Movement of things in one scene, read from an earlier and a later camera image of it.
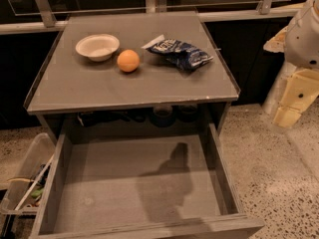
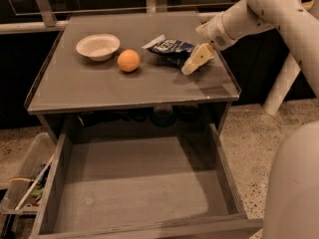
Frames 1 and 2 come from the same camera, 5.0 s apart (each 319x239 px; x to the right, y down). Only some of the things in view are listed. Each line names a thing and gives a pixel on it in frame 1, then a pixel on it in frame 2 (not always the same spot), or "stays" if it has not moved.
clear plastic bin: x=22 y=194 stays
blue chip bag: x=179 y=55 stays
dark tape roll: x=186 y=113 stays
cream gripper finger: x=302 y=88 -> x=213 y=32
